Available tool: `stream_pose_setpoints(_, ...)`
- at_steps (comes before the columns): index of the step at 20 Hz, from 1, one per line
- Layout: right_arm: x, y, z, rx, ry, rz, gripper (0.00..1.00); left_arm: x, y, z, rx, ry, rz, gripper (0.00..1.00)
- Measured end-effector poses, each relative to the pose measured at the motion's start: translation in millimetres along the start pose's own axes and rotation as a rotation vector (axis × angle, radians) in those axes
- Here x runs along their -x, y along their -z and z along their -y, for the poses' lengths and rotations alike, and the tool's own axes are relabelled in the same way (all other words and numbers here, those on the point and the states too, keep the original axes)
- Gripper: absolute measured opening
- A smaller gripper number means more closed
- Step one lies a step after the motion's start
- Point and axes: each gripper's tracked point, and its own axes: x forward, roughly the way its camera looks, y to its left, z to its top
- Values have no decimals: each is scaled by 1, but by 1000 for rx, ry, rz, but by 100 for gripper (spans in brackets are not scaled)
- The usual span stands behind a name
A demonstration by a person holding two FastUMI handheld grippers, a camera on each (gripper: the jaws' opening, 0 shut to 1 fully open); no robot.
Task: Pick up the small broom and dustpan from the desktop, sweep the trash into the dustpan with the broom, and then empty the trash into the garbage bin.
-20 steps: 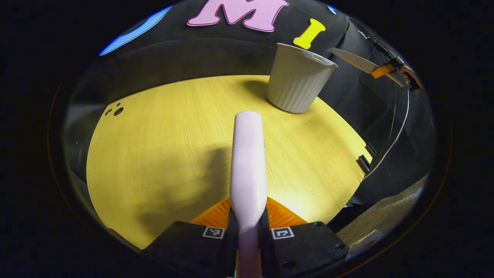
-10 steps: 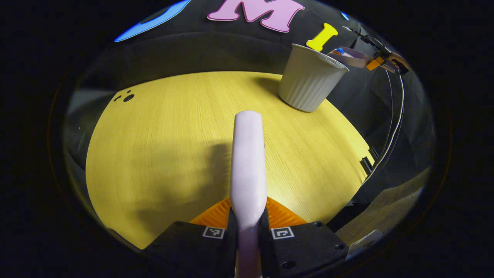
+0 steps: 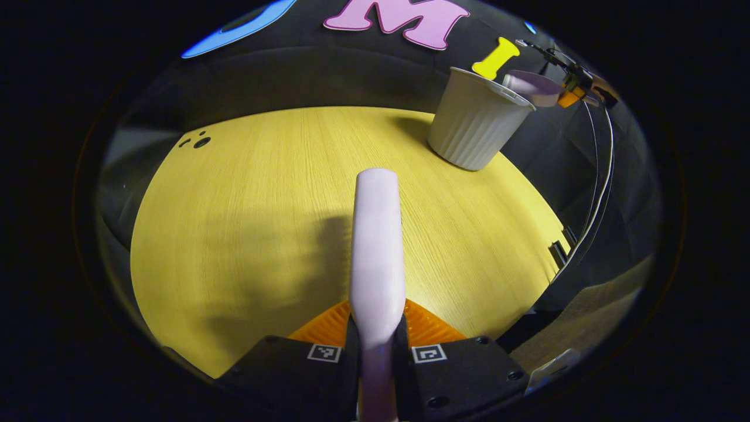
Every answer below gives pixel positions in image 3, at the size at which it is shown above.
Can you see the white ribbed garbage bin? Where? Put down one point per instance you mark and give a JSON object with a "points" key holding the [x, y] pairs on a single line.
{"points": [[477, 123]]}

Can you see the wooden desktop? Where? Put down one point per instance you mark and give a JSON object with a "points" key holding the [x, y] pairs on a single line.
{"points": [[246, 234]]}

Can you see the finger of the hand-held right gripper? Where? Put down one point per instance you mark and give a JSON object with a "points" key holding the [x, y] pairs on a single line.
{"points": [[569, 97]]}

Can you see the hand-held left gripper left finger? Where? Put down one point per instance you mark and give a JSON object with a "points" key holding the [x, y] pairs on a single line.
{"points": [[287, 375]]}

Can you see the small grey-purple broom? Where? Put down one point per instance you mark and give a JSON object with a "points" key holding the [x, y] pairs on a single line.
{"points": [[378, 252]]}

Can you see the grey-purple plastic dustpan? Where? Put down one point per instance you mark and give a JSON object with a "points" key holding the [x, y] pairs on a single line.
{"points": [[533, 88]]}

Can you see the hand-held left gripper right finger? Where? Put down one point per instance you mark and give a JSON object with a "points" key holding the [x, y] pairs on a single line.
{"points": [[463, 375]]}

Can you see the black desk edge bracket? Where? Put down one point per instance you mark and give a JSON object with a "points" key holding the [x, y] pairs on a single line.
{"points": [[559, 249]]}

